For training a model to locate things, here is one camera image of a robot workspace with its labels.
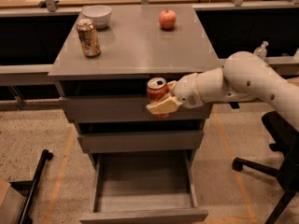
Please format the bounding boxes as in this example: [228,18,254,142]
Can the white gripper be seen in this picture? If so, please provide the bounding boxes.
[147,73,204,115]

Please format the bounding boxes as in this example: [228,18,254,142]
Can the red coke can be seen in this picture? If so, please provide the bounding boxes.
[147,77,169,119]

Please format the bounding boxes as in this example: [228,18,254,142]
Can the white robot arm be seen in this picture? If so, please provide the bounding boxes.
[147,51,299,131]

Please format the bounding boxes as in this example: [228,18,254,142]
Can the grey middle drawer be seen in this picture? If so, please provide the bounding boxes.
[78,130,203,153]

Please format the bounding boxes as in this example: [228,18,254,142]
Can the grey drawer cabinet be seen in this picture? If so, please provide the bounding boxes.
[47,3,225,224]

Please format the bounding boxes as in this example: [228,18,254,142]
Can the grey top drawer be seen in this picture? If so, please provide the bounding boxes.
[58,92,217,124]

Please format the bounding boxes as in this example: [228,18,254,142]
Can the gold white soda can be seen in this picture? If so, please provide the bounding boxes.
[77,19,101,58]

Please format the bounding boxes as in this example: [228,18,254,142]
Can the open grey bottom drawer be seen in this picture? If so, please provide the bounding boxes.
[80,150,208,224]

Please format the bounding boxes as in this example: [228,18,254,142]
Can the red apple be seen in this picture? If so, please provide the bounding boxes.
[159,9,177,30]

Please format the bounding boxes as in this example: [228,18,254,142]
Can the clear sanitizer bottle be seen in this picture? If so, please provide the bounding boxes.
[254,41,269,60]

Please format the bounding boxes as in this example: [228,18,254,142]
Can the white bowl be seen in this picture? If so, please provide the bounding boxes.
[82,5,112,28]

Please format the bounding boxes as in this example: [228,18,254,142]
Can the black office chair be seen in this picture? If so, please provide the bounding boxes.
[232,110,299,224]

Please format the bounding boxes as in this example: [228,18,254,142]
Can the grey desk rail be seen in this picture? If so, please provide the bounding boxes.
[0,56,299,86]

